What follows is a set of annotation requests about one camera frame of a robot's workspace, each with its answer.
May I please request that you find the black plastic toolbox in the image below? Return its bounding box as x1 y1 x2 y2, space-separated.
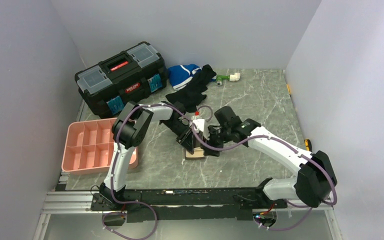
74 41 169 119

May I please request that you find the blue white garment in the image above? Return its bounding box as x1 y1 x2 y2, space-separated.
167 64 202 91

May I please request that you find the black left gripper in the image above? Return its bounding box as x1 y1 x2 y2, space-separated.
162 120 194 155

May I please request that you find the yellow black screwdriver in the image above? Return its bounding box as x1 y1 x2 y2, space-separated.
304 138 312 152

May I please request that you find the black underwear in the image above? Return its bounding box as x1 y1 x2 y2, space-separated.
165 64 217 113

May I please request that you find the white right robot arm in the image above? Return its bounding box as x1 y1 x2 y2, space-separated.
204 106 338 208

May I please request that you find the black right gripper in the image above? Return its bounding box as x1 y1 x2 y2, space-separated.
200 126 232 157

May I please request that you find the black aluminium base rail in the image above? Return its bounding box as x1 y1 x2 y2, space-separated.
41 187 334 223

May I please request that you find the pink compartment tray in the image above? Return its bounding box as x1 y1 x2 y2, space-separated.
61 119 139 176

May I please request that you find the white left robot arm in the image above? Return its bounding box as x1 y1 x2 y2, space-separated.
99 101 195 210

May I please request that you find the olive underwear with beige waistband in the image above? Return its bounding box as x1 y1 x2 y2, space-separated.
183 147 206 160

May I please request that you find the green white pipe fitting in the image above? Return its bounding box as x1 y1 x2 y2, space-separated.
215 72 241 86

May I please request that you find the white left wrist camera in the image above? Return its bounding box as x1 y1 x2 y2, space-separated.
191 111 209 141

